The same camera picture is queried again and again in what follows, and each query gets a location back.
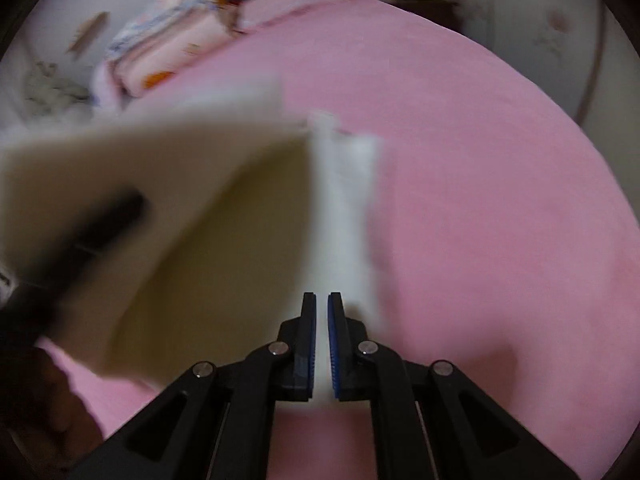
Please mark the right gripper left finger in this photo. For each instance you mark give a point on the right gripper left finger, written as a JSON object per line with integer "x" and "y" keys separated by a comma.
{"x": 214, "y": 422}

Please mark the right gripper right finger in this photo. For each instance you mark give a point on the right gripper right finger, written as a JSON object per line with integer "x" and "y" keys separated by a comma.
{"x": 430, "y": 421}

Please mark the white fluffy sweater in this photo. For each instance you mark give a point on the white fluffy sweater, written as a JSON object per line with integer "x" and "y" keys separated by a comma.
{"x": 249, "y": 207}

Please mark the pink bed sheet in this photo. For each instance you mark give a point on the pink bed sheet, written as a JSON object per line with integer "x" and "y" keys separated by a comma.
{"x": 502, "y": 241}

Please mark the beige puffer jacket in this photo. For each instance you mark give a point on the beige puffer jacket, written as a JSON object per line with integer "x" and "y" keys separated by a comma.
{"x": 51, "y": 98}

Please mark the floral folded blanket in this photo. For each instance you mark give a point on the floral folded blanket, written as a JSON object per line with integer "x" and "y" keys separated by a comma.
{"x": 155, "y": 18}

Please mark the wooden nightstand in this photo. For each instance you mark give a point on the wooden nightstand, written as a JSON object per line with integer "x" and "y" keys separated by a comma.
{"x": 440, "y": 12}

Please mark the floral wardrobe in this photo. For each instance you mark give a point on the floral wardrobe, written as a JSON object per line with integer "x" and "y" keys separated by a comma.
{"x": 576, "y": 52}

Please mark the wall shelf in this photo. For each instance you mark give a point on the wall shelf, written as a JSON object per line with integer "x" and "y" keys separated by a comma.
{"x": 87, "y": 32}

